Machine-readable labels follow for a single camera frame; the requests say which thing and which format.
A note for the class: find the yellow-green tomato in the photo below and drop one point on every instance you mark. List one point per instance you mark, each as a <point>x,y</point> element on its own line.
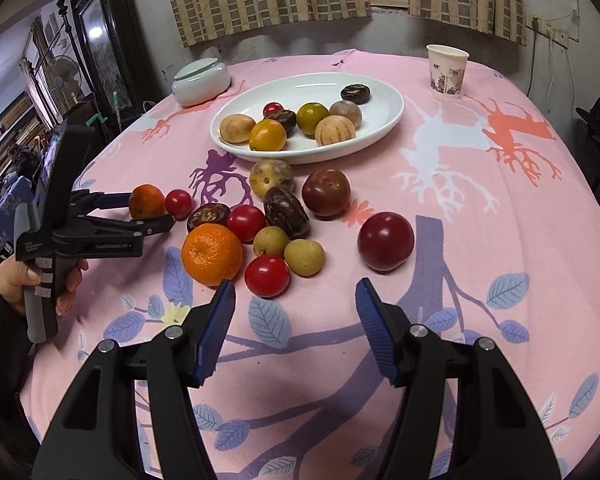
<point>312,117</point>

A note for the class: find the dark red round tomato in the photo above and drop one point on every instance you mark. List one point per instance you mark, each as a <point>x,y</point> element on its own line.
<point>385,241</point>

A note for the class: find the person's left forearm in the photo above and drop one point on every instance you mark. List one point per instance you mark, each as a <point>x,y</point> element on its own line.
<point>0,360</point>

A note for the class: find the white oval plate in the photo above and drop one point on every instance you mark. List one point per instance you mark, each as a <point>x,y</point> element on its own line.
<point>380,110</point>

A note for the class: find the dark brown tomato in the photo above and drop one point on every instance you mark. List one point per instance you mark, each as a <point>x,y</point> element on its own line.
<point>326,192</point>

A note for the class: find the pink printed tablecloth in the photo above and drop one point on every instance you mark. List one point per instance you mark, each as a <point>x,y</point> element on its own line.
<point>480,260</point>

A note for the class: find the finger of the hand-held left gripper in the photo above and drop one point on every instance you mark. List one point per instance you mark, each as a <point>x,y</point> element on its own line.
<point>155,225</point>
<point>117,201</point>

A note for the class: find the small tan longan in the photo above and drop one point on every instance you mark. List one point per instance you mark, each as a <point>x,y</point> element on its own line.
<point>271,240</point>
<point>304,257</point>

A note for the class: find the red cherry tomato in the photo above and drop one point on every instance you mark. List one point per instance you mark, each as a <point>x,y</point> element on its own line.
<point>178,204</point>
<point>273,109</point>
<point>246,223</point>
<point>266,276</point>

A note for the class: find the large orange tangerine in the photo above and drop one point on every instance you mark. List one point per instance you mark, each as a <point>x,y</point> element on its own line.
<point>212,254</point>

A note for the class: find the standing fan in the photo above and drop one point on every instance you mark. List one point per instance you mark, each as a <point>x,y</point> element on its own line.
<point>65,80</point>

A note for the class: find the striped pale pepino melon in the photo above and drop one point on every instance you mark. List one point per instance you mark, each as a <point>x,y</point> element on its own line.
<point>334,131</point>

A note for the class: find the tan brown round fruit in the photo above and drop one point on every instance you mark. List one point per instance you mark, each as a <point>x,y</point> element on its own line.
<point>349,110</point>

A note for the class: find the dark wooden cabinet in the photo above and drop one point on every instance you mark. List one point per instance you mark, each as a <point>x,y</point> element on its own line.
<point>110,35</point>

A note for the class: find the white wall socket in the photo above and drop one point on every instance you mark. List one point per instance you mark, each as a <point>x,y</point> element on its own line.
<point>550,30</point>

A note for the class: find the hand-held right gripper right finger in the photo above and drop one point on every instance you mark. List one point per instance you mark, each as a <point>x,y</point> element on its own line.
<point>377,335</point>

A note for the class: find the white lidded ceramic jar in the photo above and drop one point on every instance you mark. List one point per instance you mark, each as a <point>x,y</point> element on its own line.
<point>200,85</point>

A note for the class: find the orange-yellow tomato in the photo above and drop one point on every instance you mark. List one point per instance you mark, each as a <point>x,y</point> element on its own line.
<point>267,135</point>

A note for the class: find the printed paper cup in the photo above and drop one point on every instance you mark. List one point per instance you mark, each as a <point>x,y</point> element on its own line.
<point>447,72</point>

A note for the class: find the large pale yellow fruit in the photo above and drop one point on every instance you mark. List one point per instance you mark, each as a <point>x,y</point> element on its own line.
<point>237,128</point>

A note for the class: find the speckled yellow round fruit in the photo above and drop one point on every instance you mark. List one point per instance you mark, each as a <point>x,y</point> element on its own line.
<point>271,177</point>

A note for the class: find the person's left hand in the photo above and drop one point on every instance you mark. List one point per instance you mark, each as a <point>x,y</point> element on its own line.
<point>12,282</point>

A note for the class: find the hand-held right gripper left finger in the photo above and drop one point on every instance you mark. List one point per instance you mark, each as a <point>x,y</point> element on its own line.
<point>212,340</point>

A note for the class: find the small orange tangerine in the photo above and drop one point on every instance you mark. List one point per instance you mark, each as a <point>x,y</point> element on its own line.
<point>147,200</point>

